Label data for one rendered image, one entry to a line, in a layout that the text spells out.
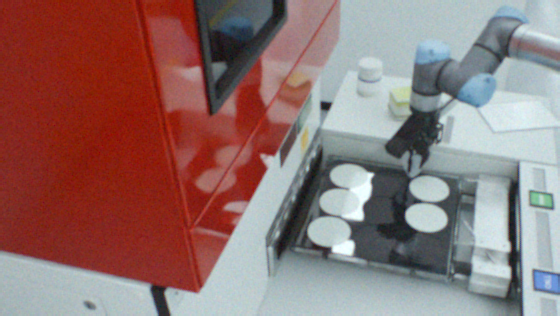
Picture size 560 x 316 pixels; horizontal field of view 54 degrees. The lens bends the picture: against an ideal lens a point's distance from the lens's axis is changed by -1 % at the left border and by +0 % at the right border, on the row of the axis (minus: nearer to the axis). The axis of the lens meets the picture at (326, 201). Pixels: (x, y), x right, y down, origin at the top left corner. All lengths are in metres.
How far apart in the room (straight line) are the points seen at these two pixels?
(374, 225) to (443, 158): 0.30
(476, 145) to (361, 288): 0.51
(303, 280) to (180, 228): 0.66
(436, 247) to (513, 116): 0.54
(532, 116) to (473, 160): 0.26
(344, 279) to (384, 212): 0.19
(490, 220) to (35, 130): 1.05
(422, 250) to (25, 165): 0.84
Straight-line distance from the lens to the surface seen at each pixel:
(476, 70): 1.21
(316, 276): 1.29
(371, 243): 1.26
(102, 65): 0.57
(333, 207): 1.34
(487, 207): 1.44
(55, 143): 0.67
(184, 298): 0.83
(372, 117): 1.56
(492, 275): 1.24
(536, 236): 1.28
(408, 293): 1.27
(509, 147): 1.52
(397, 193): 1.40
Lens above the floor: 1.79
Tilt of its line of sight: 41 degrees down
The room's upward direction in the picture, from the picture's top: 1 degrees clockwise
